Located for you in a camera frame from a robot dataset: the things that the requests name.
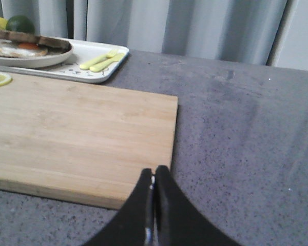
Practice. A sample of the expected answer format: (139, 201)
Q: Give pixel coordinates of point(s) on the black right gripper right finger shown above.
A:
(178, 221)

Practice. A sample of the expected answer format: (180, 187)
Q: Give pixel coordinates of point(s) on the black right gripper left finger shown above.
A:
(133, 223)

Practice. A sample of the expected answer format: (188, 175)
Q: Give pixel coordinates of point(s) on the white round plate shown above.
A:
(52, 58)

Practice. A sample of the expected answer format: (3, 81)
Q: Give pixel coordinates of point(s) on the fried egg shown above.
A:
(6, 44)

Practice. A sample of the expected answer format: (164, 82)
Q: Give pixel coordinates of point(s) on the white rectangular bear tray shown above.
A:
(69, 69)

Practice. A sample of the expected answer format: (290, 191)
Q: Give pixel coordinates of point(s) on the wooden cutting board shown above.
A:
(79, 142)

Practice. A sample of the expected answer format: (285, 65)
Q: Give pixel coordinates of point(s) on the yellow plastic fork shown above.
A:
(86, 65)

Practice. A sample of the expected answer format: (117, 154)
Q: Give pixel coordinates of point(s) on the grey curtain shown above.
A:
(273, 33)

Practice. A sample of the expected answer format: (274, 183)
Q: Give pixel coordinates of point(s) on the green lime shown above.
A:
(20, 23)

